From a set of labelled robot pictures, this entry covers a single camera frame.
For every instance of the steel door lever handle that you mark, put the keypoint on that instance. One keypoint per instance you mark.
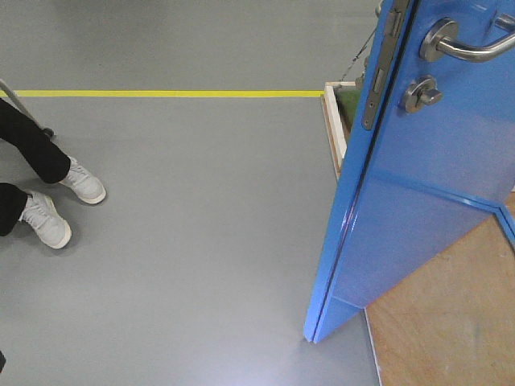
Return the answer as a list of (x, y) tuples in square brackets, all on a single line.
[(442, 40)]

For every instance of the white sneaker nearer camera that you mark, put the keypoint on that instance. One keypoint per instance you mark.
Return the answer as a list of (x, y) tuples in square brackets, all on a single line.
[(41, 214)]

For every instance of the black trouser leg rear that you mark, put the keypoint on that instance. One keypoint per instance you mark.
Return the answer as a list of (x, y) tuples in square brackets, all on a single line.
[(48, 161)]

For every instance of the white edge rail far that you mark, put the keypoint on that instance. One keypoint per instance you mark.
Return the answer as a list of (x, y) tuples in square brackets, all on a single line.
[(335, 125)]

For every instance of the grey chair leg with caster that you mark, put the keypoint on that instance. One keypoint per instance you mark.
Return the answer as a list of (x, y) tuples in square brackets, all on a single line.
[(19, 105)]

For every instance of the steel thumb turn lock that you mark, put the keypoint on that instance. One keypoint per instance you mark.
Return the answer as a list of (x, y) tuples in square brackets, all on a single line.
[(421, 93)]

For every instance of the black trouser leg front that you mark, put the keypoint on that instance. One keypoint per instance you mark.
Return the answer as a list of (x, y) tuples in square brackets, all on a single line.
[(13, 202)]

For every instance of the black trouser leg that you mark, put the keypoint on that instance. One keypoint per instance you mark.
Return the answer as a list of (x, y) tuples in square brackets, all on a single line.
[(13, 202), (48, 161)]

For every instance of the green sandbag left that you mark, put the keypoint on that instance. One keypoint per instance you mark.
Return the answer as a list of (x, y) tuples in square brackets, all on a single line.
[(347, 100)]

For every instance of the blue door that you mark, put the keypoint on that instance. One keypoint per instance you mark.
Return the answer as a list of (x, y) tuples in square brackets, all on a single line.
[(475, 19)]

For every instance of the plywood base platform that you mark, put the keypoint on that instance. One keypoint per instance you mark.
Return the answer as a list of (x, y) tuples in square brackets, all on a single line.
[(442, 313)]

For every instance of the white sneaker farther back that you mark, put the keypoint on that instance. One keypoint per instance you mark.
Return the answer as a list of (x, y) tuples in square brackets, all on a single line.
[(87, 187)]

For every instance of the black robot part left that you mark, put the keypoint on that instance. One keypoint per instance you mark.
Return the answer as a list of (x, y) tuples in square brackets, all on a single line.
[(2, 361)]

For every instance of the steel latch faceplate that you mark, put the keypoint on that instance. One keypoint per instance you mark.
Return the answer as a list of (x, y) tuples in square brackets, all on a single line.
[(388, 33)]

